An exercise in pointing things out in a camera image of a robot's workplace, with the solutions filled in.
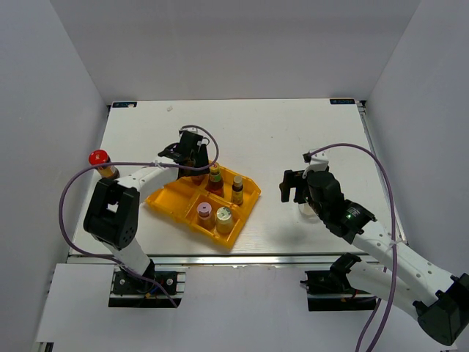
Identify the right blue table label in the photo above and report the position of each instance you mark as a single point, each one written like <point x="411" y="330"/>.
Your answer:
<point x="342" y="101"/>

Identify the clear glass jar steel lid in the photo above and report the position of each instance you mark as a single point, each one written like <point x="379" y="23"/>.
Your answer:
<point x="306" y="211"/>

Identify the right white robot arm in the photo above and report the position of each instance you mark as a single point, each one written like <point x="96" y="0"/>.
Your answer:
<point x="434" y="297"/>

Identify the small yellow-label dark bottle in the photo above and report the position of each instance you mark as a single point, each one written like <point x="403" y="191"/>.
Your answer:
<point x="237" y="190"/>

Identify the yellow-lid spice shaker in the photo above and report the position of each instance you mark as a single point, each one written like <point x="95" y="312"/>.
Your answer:
<point x="224" y="221"/>

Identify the red-label sauce bottle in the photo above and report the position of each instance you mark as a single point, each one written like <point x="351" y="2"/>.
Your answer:
<point x="215" y="183"/>

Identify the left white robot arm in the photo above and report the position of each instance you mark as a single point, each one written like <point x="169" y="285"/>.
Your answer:
<point x="113" y="213"/>

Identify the pink-lid spice shaker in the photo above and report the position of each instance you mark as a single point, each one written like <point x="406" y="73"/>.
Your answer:
<point x="205" y="215"/>

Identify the red-lid sauce jar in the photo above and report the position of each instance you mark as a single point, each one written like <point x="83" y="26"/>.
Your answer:
<point x="99" y="158"/>

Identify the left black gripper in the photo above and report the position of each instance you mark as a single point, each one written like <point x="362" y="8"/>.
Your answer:
<point x="202" y="156"/>

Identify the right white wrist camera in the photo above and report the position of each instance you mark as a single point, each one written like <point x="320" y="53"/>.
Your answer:
<point x="317" y="162"/>

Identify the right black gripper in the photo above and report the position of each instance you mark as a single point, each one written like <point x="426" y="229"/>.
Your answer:
<point x="291" y="180"/>

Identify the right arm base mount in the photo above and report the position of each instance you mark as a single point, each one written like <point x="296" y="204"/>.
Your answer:
<point x="330" y="291"/>

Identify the white-lid sauce jar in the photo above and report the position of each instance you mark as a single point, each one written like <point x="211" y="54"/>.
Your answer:
<point x="200" y="177"/>

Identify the yellow four-compartment plastic tray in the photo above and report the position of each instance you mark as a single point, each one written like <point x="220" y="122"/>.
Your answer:
<point x="179" y="201"/>

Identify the aluminium table frame rail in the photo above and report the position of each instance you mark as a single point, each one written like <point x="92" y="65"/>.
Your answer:
<point x="244" y="260"/>

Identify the left blue table label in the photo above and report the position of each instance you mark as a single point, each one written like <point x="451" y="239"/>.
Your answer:
<point x="124" y="104"/>

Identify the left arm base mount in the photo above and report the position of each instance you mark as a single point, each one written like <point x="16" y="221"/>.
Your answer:
<point x="164" y="290"/>

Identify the blue table label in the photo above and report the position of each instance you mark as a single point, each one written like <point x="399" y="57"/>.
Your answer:
<point x="124" y="104"/>
<point x="342" y="101"/>

